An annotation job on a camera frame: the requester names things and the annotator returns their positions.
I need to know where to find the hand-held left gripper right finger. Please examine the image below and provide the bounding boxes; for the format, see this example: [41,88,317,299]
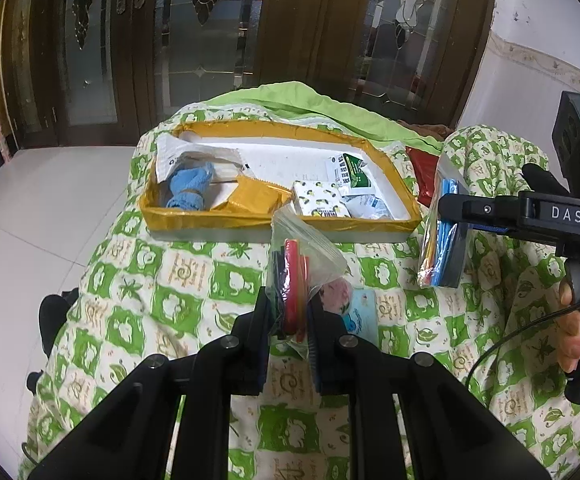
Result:
[306,297,551,480]

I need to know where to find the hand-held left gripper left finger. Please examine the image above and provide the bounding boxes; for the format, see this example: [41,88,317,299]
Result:
[27,285,275,480]

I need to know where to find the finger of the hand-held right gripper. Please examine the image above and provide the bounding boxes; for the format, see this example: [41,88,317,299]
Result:
[437,192,521,236]

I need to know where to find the zip bag coloured tubes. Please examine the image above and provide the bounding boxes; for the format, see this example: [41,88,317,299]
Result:
[417,162,471,291]

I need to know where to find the zip bag black red tubes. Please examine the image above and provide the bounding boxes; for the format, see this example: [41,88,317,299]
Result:
[265,206,348,356]

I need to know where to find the white desiccant packet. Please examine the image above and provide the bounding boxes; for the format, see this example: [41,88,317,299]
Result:
[367,196,397,221]
[341,194,371,220]

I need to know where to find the green white sachet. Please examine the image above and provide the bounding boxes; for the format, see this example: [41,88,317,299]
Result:
[322,152,377,193]

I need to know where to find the yellow taped cardboard tray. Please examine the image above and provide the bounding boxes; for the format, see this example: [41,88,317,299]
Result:
[138,119,423,246]

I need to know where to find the yellow packet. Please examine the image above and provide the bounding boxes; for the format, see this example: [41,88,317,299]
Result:
[214,176,295,217]

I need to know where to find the blue fuzzy sock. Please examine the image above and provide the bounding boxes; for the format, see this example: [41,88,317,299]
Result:
[165,166,215,211]

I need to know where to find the red packet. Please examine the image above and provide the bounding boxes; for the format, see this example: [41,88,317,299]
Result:
[406,146,443,206]

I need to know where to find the light blue packet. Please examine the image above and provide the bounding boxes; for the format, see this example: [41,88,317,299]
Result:
[341,290,379,335]

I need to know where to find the pink fuzzy sock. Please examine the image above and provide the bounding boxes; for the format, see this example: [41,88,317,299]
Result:
[317,280,353,317]

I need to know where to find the green printed blanket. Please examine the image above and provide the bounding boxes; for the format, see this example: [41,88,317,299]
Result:
[20,81,580,480]

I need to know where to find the dotted print tissue pack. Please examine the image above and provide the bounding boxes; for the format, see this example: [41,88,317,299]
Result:
[291,179,351,219]

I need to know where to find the black object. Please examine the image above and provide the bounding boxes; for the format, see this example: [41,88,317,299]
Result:
[37,287,79,358]

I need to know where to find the white plastic bag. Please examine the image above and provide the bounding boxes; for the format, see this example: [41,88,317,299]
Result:
[156,134,258,186]

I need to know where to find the wooden glass-panel doors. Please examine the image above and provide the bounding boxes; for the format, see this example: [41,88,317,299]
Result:
[0,0,501,148]

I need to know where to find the black cable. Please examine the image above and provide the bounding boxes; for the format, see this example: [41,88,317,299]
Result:
[466,305,580,388]

